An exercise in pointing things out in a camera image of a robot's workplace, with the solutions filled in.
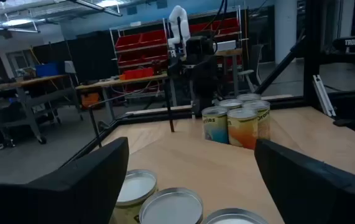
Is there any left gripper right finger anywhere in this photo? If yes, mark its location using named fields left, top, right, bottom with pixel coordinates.
left=254, top=138, right=355, bottom=224

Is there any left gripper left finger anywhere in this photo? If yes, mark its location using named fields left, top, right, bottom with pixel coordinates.
left=0, top=136, right=130, bottom=224

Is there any orange red labelled can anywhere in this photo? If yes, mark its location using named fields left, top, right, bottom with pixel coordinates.
left=216, top=98, right=244, bottom=110

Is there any silver lid labelled can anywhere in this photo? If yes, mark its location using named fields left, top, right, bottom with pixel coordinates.
left=236, top=93, right=262, bottom=103
left=111, top=169, right=159, bottom=224

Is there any blueberries label can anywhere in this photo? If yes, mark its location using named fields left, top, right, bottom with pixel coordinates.
left=201, top=106, right=229, bottom=145

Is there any tomatoes label can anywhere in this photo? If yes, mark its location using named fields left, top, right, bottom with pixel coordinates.
left=201, top=207, right=270, bottom=224

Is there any oranges label can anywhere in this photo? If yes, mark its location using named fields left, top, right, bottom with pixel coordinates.
left=242, top=99, right=271, bottom=141

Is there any corn label can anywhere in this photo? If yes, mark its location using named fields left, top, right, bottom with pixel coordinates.
left=226, top=107, right=259, bottom=151

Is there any peaches label can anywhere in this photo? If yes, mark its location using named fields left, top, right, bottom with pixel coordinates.
left=138, top=187, right=204, bottom=224

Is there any grey office chair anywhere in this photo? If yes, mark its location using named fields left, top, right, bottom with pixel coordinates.
left=237, top=43, right=264, bottom=94

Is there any metal rack with red bins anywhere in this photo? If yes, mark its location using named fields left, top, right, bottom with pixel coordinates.
left=108, top=4, right=249, bottom=97

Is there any row of red parts bins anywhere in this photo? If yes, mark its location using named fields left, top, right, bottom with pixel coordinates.
left=119, top=67, right=155, bottom=82

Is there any long wooden workbench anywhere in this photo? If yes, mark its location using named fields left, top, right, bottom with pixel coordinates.
left=75, top=72, right=178, bottom=125

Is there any white round pillar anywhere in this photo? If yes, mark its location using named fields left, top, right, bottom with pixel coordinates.
left=273, top=0, right=304, bottom=65

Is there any orange crate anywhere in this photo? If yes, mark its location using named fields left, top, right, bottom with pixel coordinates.
left=80, top=91, right=101, bottom=110

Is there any silver aluminium extrusion piece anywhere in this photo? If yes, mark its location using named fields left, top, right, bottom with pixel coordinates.
left=312, top=74, right=337, bottom=118

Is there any black partition panel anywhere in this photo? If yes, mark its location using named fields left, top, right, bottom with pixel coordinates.
left=32, top=29, right=119, bottom=83

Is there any wood topped rolling table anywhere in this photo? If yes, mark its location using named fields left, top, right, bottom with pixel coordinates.
left=0, top=73, right=84, bottom=146

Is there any blue storage bin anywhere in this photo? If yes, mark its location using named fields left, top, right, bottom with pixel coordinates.
left=35, top=62, right=60, bottom=78

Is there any grey white bench device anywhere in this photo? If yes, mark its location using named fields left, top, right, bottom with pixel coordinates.
left=15, top=66, right=37, bottom=79

